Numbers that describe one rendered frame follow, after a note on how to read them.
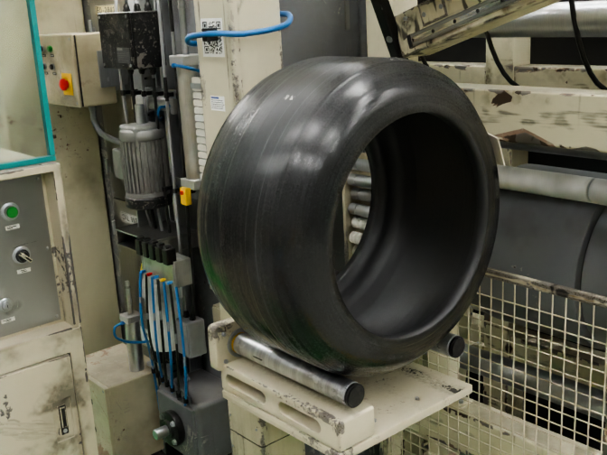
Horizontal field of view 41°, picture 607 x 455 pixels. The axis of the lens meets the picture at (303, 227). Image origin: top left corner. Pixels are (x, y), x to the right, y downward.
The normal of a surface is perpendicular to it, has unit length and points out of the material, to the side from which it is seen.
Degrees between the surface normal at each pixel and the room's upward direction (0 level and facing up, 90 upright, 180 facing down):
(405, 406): 0
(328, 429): 90
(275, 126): 48
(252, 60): 90
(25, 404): 90
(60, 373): 90
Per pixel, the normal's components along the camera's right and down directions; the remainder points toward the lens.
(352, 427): 0.65, 0.17
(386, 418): -0.05, -0.96
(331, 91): -0.22, -0.67
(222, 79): -0.76, 0.22
